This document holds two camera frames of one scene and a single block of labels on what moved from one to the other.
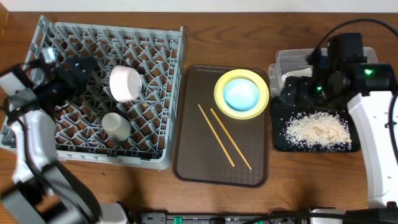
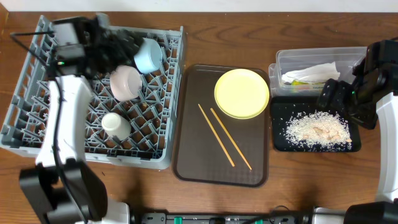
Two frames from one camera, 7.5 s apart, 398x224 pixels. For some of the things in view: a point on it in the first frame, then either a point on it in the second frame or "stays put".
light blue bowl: (241, 94) to (148, 58)
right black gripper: (303, 84) to (341, 88)
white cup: (118, 127) stays put
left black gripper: (74, 91) to (125, 58)
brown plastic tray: (211, 148) stays put
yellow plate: (241, 94) stays put
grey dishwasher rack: (127, 114) stays put
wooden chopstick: (212, 110) stays put
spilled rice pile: (319, 130) stays put
